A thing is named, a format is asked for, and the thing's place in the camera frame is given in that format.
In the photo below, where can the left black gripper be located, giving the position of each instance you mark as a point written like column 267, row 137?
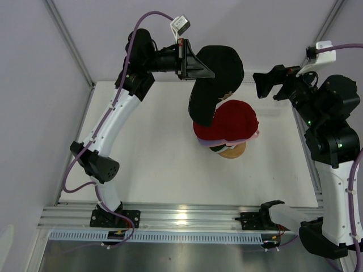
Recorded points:
column 186, row 64

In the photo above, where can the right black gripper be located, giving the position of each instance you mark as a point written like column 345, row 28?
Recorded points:
column 277, row 75

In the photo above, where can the black gold-logo cap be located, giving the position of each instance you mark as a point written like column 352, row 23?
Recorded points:
column 228, row 70

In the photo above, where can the red baseball cap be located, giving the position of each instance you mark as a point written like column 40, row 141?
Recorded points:
column 233, row 120

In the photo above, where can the pink baseball cap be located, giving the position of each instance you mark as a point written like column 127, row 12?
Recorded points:
column 241, row 141

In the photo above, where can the purple LA baseball cap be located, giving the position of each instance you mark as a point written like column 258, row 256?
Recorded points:
column 211, row 143

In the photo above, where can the white NY baseball cap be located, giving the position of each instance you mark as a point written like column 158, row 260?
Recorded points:
column 225, row 148

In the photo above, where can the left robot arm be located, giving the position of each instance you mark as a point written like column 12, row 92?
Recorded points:
column 135, row 80

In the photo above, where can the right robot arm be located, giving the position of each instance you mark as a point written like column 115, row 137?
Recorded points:
column 335, row 150

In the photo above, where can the wooden hat stand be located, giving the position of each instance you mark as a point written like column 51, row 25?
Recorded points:
column 235, row 153

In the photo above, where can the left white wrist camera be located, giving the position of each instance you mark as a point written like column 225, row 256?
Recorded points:
column 179, row 25

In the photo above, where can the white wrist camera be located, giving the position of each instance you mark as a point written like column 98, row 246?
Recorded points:
column 179, row 25
column 318, row 56

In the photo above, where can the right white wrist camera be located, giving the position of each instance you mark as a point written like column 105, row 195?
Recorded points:
column 318, row 56

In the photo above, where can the right aluminium corner post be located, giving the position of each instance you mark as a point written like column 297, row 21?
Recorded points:
column 329, row 20

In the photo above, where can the aluminium corner post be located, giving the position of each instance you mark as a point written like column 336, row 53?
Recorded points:
column 329, row 20
column 55, row 15

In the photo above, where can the left aluminium corner post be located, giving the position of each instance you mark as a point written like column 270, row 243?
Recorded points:
column 55, row 15

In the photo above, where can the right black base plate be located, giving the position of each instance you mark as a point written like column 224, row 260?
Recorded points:
column 253, row 221

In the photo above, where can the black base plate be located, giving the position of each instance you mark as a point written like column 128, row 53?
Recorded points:
column 102, row 219
column 253, row 221

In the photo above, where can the aluminium mounting rail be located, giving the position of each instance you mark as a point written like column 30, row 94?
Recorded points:
column 153, row 217

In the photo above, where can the white slotted cable duct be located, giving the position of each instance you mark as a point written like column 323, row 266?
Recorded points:
column 165, row 237

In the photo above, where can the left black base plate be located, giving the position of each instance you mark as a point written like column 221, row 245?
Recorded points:
column 102, row 219

